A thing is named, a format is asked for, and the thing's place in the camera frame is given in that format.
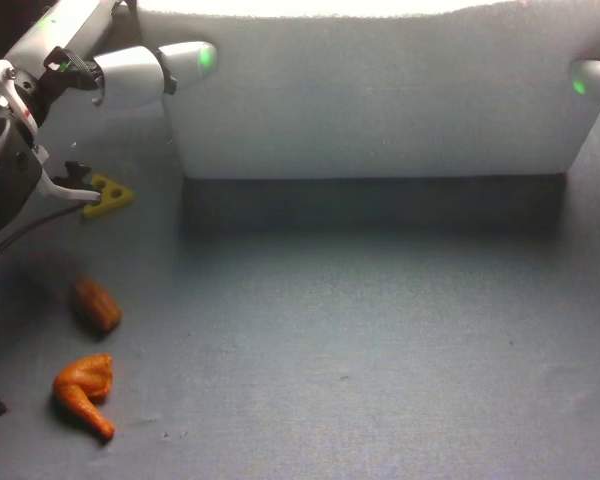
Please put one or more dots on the yellow triangle block with holes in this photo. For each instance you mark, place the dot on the yellow triangle block with holes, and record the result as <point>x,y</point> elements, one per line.
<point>111,196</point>

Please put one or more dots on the white styrofoam tray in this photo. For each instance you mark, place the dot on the white styrofoam tray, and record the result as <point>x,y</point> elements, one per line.
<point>380,150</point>

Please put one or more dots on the grey table cloth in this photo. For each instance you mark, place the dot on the grey table cloth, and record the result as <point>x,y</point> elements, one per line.
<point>355,350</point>

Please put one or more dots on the orange toy chicken wing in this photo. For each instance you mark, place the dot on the orange toy chicken wing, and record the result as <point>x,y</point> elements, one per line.
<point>82,385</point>

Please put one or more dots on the white styrofoam lid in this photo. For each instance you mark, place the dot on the white styrofoam lid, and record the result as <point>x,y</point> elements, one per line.
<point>380,50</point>

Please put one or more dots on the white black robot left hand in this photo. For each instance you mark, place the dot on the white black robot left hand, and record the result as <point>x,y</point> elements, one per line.
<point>130,75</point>

